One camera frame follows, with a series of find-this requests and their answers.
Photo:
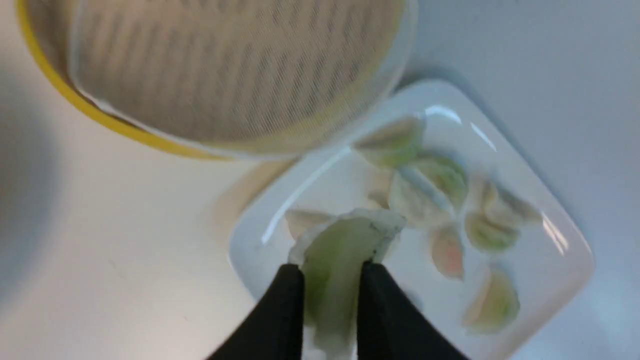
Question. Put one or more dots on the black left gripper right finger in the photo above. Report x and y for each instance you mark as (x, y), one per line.
(390, 327)

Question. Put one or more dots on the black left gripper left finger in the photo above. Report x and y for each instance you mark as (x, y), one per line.
(273, 330)

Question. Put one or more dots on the green dumpling translucent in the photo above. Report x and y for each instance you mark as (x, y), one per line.
(331, 255)

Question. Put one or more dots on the white square plate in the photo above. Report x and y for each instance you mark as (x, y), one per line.
(548, 265)

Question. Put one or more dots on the pink dumpling bottom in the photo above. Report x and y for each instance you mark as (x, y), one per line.
(447, 253)

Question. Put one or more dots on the white dumpling upper left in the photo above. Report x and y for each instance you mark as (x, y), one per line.
(298, 221)

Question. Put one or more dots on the white dumpling centre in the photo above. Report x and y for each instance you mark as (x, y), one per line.
(418, 208)

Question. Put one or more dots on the green dumpling bottom edge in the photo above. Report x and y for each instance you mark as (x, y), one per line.
(488, 237)

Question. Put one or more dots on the pale dumpling centre left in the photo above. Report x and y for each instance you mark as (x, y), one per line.
(378, 196)

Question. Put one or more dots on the white dumpling lower right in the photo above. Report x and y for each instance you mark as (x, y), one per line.
(503, 208)

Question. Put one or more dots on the green dumpling top right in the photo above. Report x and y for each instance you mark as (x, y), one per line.
(394, 145)

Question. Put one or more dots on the yellow bamboo steamer basket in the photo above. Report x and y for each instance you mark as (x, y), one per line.
(150, 125)

